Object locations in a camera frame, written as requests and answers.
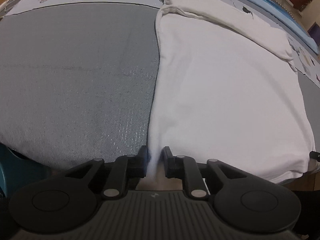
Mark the teal plastic chair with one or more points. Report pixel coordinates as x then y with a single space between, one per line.
20 170

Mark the purple box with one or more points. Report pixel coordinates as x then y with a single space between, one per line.
313 31

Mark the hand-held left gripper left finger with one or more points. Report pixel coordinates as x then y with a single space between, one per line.
147 155

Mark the white t-shirt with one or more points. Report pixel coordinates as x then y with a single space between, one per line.
225 85

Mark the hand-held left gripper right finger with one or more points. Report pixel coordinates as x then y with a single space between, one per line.
165 155

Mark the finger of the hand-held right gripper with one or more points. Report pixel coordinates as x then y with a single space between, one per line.
315 155

